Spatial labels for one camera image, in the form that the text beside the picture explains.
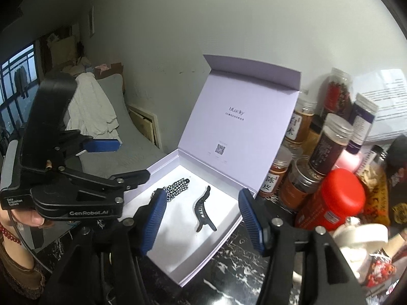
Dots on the small jar of orange powder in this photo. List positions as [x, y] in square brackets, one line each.
[276, 178]

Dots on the stack of cardboard boxes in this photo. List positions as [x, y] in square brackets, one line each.
[63, 47]

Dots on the jar with dark label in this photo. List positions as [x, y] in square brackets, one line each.
[330, 146]

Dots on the white bottle with purple label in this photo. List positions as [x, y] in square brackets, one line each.
[361, 124]

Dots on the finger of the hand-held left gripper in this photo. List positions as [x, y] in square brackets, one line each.
[133, 178]
[101, 146]

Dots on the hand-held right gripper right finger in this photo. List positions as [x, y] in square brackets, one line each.
[249, 222]

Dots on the amber jar with white label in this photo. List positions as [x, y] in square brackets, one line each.
[300, 120]

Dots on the small wall picture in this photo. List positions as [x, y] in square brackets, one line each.
[91, 22]

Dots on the grey lounge chair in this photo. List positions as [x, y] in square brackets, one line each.
[133, 146]

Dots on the black white checkered scrunchie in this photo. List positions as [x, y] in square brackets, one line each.
[176, 187]

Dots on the person's left hand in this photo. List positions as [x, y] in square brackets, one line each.
[28, 219]

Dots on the jar with black lid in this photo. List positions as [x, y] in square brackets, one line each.
[376, 151]

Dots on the tall jar of red berries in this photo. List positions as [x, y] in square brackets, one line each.
[338, 92]

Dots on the lavender gift box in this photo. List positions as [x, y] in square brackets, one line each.
[241, 117]

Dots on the white cloth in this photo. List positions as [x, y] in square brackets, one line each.
[92, 108]

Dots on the wooden picture frame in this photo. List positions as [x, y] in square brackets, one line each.
[146, 124]

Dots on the black snack bag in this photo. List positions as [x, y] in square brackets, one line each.
[397, 171]

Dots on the person's left forearm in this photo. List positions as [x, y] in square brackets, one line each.
[16, 270]

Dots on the window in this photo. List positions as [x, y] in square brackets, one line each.
[16, 79]

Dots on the yellow printed bag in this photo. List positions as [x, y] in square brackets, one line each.
[375, 203]

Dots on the printed paper sheets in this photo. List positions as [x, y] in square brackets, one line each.
[381, 101]

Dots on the red canister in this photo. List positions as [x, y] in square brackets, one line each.
[334, 200]

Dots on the clear-lid jar with orange label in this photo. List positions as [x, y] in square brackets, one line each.
[300, 187]

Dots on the black hair clip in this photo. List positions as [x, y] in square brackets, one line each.
[203, 209]

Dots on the red printed packet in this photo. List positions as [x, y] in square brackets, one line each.
[381, 267]

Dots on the pink bottle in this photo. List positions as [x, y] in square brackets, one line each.
[348, 162]

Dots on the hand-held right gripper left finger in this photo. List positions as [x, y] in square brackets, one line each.
[155, 219]

